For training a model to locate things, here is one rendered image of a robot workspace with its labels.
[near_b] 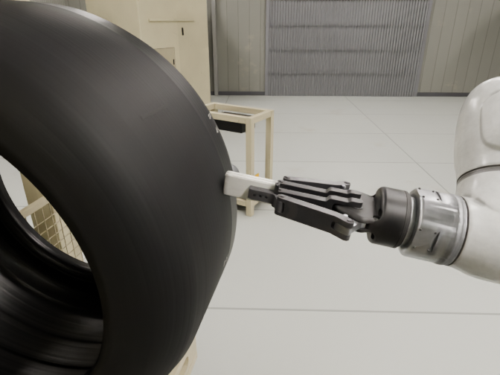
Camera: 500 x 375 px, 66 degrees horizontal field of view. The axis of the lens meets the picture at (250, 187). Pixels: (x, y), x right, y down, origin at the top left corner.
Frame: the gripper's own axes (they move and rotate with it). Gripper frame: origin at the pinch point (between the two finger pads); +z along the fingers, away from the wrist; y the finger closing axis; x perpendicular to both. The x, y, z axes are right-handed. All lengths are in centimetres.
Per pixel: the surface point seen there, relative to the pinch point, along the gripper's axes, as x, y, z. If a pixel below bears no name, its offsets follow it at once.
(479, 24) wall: -53, -829, -281
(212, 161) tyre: -3.1, 1.2, 5.2
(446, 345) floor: 112, -110, -92
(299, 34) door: 13, -766, 54
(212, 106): 58, -266, 78
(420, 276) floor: 112, -165, -90
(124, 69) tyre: -13.7, 6.2, 14.8
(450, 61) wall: 19, -822, -250
